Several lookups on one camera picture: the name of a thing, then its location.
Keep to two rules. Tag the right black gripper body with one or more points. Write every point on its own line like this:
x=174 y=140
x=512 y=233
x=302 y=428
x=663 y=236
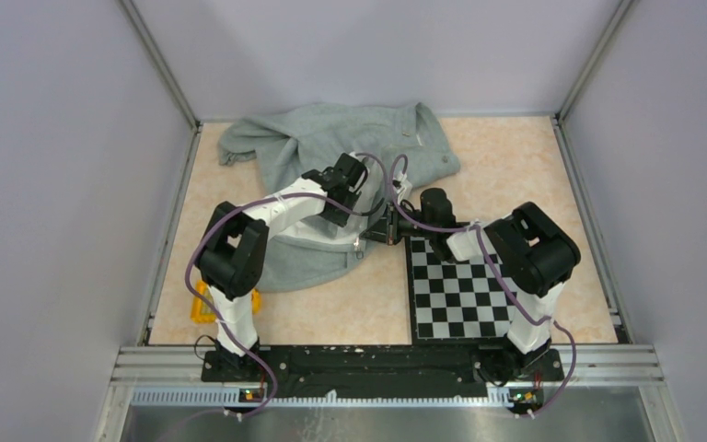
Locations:
x=395 y=223

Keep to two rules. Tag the grey zip-up jacket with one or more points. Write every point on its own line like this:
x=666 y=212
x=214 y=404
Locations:
x=287 y=145

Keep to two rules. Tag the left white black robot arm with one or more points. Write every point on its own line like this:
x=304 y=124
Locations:
x=232 y=252

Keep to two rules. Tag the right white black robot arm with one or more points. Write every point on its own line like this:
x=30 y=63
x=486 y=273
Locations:
x=530 y=257

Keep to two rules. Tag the black white checkerboard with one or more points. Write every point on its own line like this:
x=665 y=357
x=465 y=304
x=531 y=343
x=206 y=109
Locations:
x=454 y=302

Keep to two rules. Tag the red yellow toy button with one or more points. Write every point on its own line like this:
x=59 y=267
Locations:
x=256 y=302

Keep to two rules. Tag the yellow toy block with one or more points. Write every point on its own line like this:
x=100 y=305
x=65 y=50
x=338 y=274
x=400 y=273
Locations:
x=200 y=311

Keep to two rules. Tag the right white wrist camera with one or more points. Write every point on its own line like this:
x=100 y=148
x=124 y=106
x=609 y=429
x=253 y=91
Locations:
x=402 y=187

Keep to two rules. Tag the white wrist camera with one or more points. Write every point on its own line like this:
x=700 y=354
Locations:
x=402 y=187
x=361 y=174

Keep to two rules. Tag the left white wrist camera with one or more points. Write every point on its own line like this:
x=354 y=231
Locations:
x=361 y=174

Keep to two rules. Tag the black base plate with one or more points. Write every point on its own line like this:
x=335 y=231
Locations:
x=429 y=371

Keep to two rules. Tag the aluminium frame rail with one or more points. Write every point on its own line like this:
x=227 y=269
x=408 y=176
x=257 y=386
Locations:
x=171 y=375

